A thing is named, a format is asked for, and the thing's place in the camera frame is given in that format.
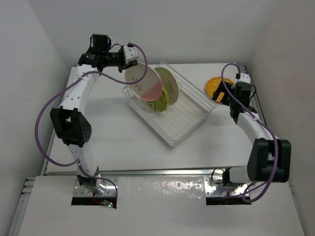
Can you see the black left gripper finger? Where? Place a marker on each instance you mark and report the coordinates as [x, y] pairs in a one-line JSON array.
[[132, 63], [123, 67]]

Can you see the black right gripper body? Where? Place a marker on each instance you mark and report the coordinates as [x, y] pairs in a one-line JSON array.
[[227, 99]]

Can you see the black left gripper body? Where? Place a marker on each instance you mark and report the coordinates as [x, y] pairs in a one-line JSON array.
[[114, 59]]

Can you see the yellow dotted plate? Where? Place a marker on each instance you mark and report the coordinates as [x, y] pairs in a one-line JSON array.
[[211, 85]]

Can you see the cream and pink plate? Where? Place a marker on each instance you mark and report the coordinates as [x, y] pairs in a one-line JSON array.
[[149, 88]]

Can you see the cream and green plate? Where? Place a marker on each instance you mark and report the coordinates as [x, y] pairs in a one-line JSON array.
[[170, 83]]

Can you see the green dotted plate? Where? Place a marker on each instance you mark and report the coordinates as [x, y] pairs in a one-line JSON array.
[[161, 103]]

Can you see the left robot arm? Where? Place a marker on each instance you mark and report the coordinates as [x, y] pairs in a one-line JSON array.
[[68, 119]]

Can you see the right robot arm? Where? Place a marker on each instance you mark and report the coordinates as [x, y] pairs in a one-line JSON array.
[[265, 149]]

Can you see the white front cover board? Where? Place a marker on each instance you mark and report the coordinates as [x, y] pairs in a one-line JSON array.
[[156, 206]]

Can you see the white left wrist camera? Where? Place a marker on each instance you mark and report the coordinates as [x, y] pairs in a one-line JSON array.
[[130, 53]]

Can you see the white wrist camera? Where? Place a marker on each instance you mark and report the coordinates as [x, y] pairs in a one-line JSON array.
[[130, 53], [243, 77]]

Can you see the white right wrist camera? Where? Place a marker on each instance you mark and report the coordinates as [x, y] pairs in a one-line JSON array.
[[243, 77]]

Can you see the white wire dish rack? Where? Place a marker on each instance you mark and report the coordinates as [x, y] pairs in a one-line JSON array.
[[184, 85]]

